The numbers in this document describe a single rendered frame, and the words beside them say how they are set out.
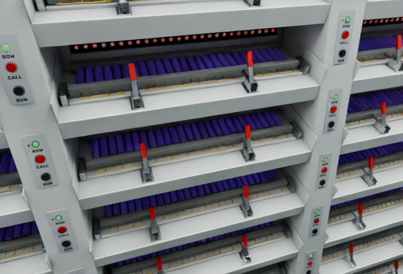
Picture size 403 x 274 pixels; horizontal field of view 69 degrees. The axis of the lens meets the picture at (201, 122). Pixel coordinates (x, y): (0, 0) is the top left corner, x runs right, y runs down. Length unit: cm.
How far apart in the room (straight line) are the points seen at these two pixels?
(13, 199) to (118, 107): 31
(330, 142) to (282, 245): 40
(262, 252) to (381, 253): 55
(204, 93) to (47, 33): 33
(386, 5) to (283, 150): 43
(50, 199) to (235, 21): 55
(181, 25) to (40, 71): 28
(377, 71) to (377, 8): 17
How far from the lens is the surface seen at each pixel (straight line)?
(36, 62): 62
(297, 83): 77
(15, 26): 61
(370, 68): 94
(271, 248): 107
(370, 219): 127
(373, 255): 142
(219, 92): 69
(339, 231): 119
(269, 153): 82
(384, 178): 117
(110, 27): 60
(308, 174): 91
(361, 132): 100
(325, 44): 77
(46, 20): 61
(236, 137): 81
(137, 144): 78
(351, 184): 109
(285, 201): 96
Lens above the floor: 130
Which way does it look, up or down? 24 degrees down
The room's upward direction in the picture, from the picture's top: 3 degrees counter-clockwise
